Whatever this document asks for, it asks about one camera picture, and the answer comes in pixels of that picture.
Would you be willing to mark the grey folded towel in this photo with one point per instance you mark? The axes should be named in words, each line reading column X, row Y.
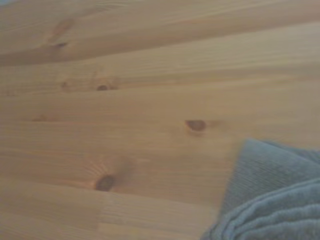
column 272, row 195

